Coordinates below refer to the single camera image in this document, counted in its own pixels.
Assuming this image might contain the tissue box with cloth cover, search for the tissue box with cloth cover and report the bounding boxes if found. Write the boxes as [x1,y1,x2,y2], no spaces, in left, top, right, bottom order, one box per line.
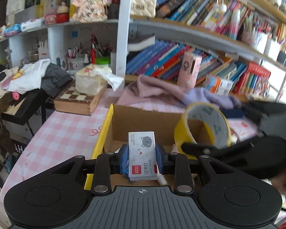
[75,64,124,96]

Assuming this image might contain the white quilted handbag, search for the white quilted handbag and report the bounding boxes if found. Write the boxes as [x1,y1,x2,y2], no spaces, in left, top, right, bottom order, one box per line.
[130,0,157,18]

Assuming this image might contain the white pen holder box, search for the white pen holder box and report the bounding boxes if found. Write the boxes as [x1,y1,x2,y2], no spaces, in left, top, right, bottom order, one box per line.
[264,38,281,60]

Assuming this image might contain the yellow tape roll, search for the yellow tape roll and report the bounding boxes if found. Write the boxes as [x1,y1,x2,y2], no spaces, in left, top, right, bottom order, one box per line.
[171,102,231,159]

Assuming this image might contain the pink cylindrical device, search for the pink cylindrical device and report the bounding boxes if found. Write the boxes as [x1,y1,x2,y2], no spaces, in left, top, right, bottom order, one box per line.
[177,51,202,90]

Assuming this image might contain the orange blue white box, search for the orange blue white box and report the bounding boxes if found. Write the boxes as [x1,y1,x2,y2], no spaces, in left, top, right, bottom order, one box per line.
[202,75,234,95]

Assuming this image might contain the pile of clothes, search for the pile of clothes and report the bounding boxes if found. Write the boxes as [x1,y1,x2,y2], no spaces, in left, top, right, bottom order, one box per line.
[0,59,72,153]

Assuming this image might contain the wooden chess board box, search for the wooden chess board box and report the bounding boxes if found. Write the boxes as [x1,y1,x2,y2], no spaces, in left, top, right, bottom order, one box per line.
[54,81,106,116]

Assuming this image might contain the pink floral doll figure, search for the pink floral doll figure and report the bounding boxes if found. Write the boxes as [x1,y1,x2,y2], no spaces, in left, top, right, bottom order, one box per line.
[72,0,112,23]

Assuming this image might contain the white bookshelf frame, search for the white bookshelf frame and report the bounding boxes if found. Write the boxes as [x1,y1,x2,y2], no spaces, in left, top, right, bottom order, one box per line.
[115,0,286,101]

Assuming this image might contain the pink checkered tablecloth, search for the pink checkered tablecloth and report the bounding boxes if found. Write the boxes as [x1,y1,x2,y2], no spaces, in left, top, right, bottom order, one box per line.
[0,85,260,210]

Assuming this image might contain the yellow cardboard box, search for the yellow cardboard box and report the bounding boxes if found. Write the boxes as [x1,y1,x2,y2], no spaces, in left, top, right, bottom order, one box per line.
[84,103,206,191]

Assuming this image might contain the purple cloth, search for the purple cloth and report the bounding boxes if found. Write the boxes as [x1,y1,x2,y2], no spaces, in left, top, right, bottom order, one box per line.
[117,75,242,110]

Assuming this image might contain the white staples box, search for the white staples box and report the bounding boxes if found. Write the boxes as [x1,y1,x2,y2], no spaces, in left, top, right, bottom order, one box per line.
[128,131,158,181]

